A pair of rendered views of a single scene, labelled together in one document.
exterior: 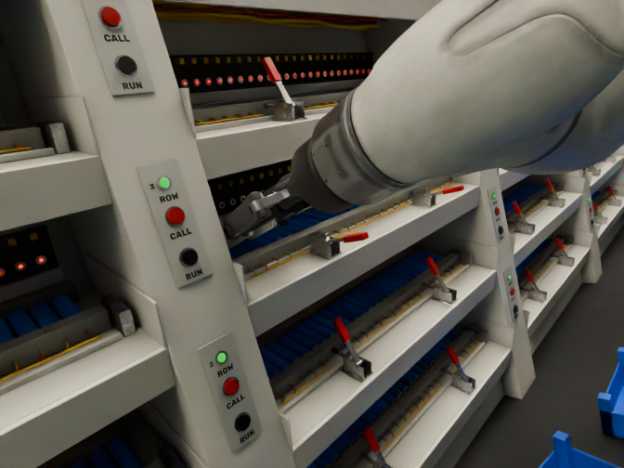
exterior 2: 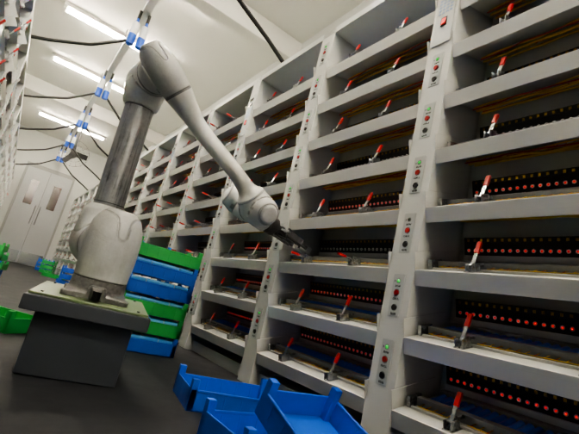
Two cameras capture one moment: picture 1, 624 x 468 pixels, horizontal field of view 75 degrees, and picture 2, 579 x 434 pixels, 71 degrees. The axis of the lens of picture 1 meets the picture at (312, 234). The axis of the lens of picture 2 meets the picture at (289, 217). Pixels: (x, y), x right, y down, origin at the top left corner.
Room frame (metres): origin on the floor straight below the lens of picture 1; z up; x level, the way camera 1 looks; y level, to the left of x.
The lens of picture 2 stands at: (0.68, -1.62, 0.30)
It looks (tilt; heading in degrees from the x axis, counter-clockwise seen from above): 13 degrees up; 98
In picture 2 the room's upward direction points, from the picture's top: 14 degrees clockwise
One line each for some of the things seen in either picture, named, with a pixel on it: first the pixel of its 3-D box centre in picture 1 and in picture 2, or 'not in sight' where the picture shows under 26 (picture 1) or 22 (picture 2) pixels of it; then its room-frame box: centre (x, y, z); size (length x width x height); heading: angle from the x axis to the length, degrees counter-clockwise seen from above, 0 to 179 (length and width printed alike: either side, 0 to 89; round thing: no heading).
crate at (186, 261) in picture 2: not in sight; (164, 253); (-0.12, 0.23, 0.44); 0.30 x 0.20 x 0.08; 37
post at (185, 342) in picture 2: not in sight; (237, 207); (0.02, 0.72, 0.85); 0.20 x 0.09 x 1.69; 41
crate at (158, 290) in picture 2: not in sight; (154, 286); (-0.12, 0.23, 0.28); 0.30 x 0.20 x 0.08; 37
